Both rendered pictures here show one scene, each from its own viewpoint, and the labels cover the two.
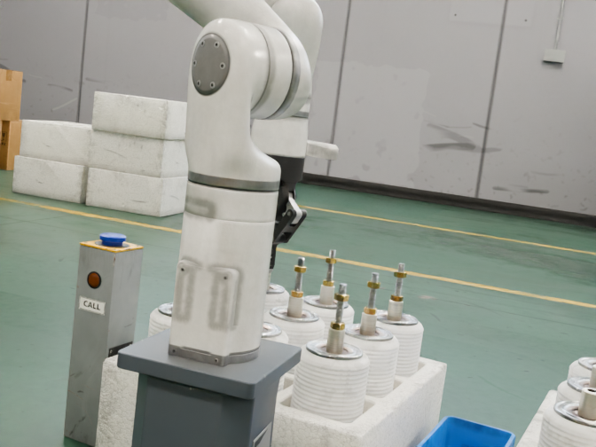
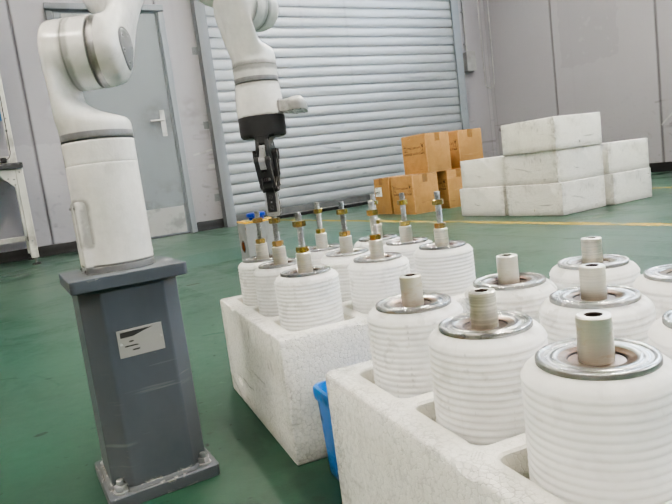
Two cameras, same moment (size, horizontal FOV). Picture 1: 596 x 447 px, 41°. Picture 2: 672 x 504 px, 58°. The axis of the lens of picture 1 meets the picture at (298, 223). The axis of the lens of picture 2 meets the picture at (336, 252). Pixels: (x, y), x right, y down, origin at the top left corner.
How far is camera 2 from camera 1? 0.83 m
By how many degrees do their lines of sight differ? 43
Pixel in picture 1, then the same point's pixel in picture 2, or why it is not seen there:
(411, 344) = (445, 267)
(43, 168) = (477, 194)
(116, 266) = (248, 234)
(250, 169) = (68, 124)
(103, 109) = (508, 138)
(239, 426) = (96, 319)
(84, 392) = not seen: hidden behind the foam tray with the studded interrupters
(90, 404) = not seen: hidden behind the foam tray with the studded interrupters
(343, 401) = (296, 313)
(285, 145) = (246, 107)
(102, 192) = (518, 203)
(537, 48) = not seen: outside the picture
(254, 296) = (103, 221)
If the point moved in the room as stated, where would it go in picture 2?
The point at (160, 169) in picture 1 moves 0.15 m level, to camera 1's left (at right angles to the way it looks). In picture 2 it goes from (557, 175) to (531, 178)
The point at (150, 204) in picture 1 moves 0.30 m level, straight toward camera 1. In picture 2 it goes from (554, 206) to (541, 212)
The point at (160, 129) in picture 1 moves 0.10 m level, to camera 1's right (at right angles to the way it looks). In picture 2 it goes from (551, 141) to (569, 139)
